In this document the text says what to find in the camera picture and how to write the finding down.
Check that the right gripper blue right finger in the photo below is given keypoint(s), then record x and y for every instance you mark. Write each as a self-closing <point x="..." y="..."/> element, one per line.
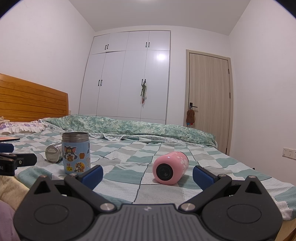
<point x="212" y="186"/>

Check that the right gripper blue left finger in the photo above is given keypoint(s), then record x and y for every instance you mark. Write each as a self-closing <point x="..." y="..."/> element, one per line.
<point x="81" y="186"/>

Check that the blue cartoon cup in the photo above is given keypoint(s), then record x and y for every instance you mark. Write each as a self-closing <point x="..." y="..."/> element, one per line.
<point x="76" y="152"/>

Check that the pink cup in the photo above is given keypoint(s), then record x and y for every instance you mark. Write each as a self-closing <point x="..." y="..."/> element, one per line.
<point x="170" y="168"/>

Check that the steel cup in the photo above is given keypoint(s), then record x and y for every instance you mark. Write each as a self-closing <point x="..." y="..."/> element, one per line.
<point x="53" y="153"/>

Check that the orange book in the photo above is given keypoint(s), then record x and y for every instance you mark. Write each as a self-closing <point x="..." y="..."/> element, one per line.
<point x="7" y="139"/>

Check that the purple floral pillow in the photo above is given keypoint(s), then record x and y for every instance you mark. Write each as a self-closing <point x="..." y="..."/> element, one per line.
<point x="22" y="127"/>

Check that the green floral quilt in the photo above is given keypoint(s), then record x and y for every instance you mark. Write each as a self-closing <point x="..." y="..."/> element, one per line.
<point x="126" y="128"/>

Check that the wooden headboard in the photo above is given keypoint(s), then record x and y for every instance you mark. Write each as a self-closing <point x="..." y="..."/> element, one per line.
<point x="24" y="101"/>

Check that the brown plush toy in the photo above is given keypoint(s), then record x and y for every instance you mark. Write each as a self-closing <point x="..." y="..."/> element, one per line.
<point x="190" y="117"/>

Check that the beige wooden door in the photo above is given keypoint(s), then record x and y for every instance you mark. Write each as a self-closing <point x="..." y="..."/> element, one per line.
<point x="209" y="86"/>

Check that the hanging green ornament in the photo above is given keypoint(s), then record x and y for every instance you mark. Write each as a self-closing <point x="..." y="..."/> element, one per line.
<point x="143" y="93"/>

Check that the white wardrobe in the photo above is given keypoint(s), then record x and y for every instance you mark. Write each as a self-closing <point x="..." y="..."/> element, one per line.
<point x="116" y="66"/>

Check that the black door handle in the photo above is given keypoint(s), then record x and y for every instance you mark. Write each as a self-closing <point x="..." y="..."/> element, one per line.
<point x="191" y="106"/>

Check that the wall power outlet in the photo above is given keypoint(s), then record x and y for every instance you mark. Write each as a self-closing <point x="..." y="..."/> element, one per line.
<point x="289" y="153"/>

